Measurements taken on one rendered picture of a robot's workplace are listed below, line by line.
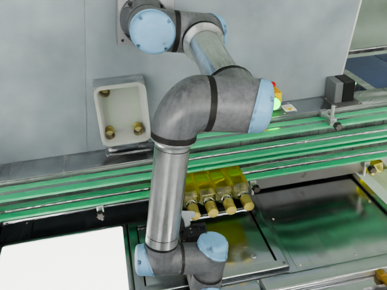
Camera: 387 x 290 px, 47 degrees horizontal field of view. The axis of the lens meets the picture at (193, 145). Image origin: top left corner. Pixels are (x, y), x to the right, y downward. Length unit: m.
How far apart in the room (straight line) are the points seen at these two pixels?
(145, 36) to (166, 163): 0.43
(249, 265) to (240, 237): 0.13
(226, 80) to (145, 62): 0.72
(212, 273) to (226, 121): 0.40
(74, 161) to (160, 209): 0.73
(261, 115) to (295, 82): 0.87
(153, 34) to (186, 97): 0.40
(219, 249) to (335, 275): 0.48
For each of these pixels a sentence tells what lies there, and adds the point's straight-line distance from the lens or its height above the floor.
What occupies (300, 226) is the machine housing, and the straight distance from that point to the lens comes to 1.63.
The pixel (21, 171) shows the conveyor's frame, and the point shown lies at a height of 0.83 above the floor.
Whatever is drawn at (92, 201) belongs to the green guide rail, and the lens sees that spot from 1.59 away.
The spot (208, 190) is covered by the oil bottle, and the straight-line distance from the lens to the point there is 1.46.
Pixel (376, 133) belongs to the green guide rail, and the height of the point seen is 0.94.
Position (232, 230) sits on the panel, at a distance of 1.54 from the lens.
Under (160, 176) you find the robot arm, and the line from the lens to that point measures 0.93.
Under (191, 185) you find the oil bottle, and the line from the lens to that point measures 1.49.
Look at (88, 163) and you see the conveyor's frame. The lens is 1.63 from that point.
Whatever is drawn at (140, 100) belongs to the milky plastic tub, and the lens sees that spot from 1.60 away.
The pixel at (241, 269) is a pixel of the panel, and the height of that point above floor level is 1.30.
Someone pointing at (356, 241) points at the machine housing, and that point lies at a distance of 1.61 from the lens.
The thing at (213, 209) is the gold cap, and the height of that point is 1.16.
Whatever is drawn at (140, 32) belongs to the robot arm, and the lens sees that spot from 1.23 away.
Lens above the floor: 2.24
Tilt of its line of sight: 59 degrees down
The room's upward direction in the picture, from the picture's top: 157 degrees clockwise
